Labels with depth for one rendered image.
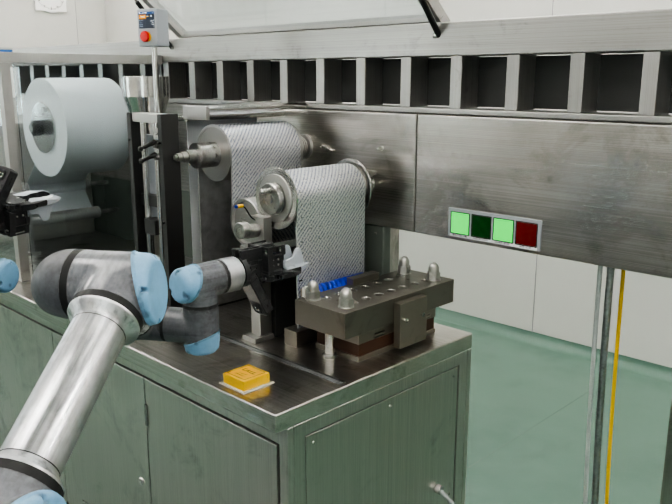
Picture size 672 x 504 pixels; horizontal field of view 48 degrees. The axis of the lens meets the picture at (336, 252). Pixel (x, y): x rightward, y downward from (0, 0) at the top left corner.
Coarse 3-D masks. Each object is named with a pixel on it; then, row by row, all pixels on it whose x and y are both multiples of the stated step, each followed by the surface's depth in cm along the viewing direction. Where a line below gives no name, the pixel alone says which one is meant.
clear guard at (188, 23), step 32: (160, 0) 238; (192, 0) 228; (224, 0) 219; (256, 0) 211; (288, 0) 203; (320, 0) 196; (352, 0) 190; (384, 0) 183; (416, 0) 178; (192, 32) 247
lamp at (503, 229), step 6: (498, 222) 172; (504, 222) 171; (510, 222) 170; (498, 228) 173; (504, 228) 171; (510, 228) 170; (498, 234) 173; (504, 234) 172; (510, 234) 171; (504, 240) 172; (510, 240) 171
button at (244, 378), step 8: (240, 368) 159; (248, 368) 159; (256, 368) 159; (224, 376) 157; (232, 376) 155; (240, 376) 155; (248, 376) 155; (256, 376) 155; (264, 376) 156; (232, 384) 155; (240, 384) 153; (248, 384) 153; (256, 384) 155
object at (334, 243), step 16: (304, 224) 176; (320, 224) 180; (336, 224) 184; (352, 224) 188; (304, 240) 177; (320, 240) 180; (336, 240) 185; (352, 240) 189; (304, 256) 177; (320, 256) 181; (336, 256) 185; (352, 256) 190; (304, 272) 178; (320, 272) 182; (336, 272) 186; (352, 272) 191
